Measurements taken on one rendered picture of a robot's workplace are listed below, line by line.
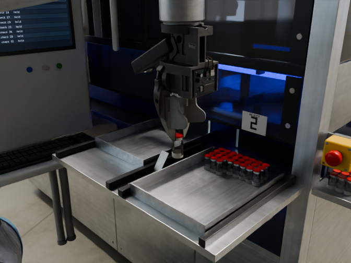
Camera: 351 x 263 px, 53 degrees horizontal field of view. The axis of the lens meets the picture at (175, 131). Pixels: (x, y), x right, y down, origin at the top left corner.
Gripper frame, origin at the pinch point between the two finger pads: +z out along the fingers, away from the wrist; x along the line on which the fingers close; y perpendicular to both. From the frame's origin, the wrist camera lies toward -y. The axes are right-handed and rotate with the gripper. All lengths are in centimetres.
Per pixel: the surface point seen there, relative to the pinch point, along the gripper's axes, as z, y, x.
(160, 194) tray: 25.4, -15.8, 9.7
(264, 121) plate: 10.9, -5.5, 42.0
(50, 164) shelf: 33, -69, 4
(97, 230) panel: 102, -105, 40
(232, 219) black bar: 23.7, 5.9, 11.8
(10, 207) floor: 114, -184, 20
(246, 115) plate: 10.5, -11.5, 42.0
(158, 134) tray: 26, -48, 39
